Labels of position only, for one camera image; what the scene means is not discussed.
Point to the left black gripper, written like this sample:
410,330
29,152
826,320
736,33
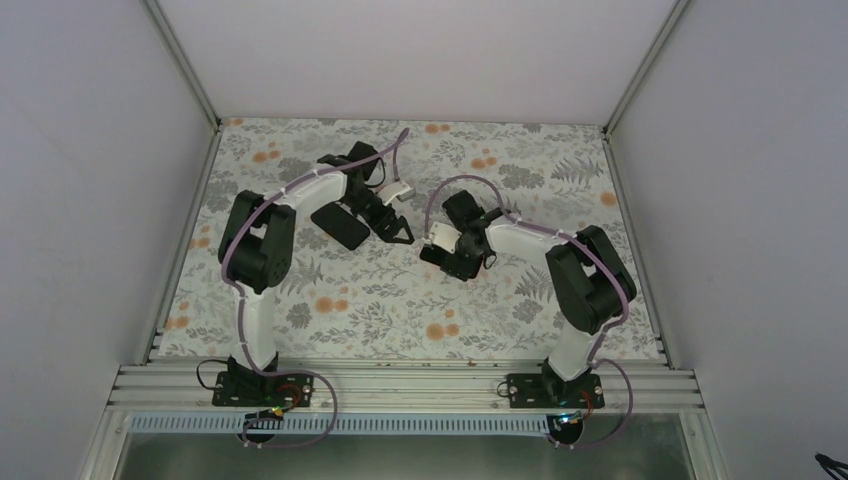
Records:
394,226

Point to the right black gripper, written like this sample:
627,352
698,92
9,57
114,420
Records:
460,269

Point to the black phone case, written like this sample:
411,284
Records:
341,225

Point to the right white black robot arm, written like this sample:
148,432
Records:
590,282

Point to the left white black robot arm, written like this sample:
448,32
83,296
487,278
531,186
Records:
257,247

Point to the floral patterned table mat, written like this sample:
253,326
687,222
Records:
380,300

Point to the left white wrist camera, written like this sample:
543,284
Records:
399,191

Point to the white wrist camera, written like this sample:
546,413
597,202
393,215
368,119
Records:
399,191
443,236

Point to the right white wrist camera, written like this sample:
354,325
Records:
443,236

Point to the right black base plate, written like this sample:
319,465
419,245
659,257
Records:
548,391

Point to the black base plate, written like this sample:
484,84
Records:
548,391
263,392

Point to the slotted grey cable duct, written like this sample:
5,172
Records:
342,424

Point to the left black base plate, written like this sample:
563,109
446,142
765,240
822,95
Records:
263,392

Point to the aluminium frame rail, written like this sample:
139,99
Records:
446,387

